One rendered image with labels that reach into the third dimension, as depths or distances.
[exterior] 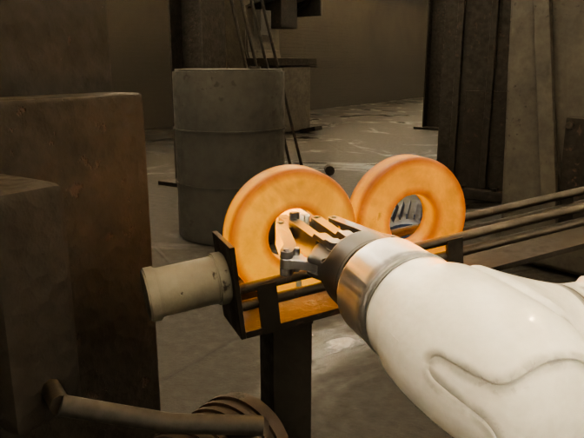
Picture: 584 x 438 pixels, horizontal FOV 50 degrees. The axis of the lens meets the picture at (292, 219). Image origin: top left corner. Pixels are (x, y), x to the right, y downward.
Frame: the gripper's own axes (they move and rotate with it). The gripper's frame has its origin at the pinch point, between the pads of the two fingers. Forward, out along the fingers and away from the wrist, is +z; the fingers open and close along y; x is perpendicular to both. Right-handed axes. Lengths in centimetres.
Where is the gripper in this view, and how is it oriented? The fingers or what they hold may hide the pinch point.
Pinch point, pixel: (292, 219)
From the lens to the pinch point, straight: 71.6
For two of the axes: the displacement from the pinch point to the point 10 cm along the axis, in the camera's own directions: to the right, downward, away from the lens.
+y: 9.3, -0.9, 3.6
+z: -3.7, -2.7, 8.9
